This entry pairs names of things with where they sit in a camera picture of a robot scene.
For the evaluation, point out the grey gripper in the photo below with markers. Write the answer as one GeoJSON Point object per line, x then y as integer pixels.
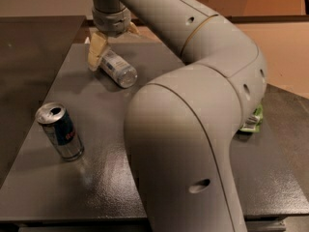
{"type": "Point", "coordinates": [111, 23]}

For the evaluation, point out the clear blue-label plastic bottle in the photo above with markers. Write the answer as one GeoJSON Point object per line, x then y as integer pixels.
{"type": "Point", "coordinates": [123, 73]}

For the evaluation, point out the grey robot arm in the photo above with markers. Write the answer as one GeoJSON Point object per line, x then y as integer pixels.
{"type": "Point", "coordinates": [179, 126]}

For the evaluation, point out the blue silver energy drink can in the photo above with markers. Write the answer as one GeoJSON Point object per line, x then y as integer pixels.
{"type": "Point", "coordinates": [55, 121]}

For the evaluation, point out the green snack bag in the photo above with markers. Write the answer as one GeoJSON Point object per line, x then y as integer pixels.
{"type": "Point", "coordinates": [252, 124]}

